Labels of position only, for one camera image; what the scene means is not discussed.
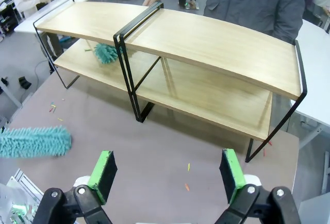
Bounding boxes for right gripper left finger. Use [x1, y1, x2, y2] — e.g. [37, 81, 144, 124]
[32, 150, 119, 224]

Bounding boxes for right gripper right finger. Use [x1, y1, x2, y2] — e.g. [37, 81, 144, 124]
[217, 148, 302, 224]

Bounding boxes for teal microfiber duster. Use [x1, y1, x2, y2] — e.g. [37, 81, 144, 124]
[0, 125, 73, 159]
[94, 42, 120, 65]

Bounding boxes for person grey jacket torso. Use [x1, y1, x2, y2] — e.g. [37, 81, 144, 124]
[203, 0, 307, 45]

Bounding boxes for aluminium profile rail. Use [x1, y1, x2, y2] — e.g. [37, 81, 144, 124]
[6, 168, 45, 202]

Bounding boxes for wooden shelf black metal frame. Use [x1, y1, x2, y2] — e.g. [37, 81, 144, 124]
[115, 2, 309, 163]
[32, 0, 164, 123]

